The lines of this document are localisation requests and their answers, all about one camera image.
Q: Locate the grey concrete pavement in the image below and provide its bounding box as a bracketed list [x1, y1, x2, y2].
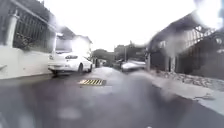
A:
[139, 68, 224, 116]

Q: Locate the yellow drain grate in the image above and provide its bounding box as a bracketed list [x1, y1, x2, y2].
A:
[78, 78, 107, 87]

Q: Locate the pale parked car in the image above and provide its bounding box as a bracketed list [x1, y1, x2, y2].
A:
[120, 59, 147, 73]

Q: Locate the wet grey asphalt road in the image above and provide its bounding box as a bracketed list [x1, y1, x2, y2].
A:
[0, 66, 224, 128]

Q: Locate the dark fenced building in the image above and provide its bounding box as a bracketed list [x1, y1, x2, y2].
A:
[166, 9, 224, 81]

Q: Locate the row of trees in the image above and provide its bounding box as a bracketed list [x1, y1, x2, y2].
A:
[91, 42, 148, 66]

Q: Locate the white car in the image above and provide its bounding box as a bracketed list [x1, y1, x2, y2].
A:
[47, 51, 94, 76]

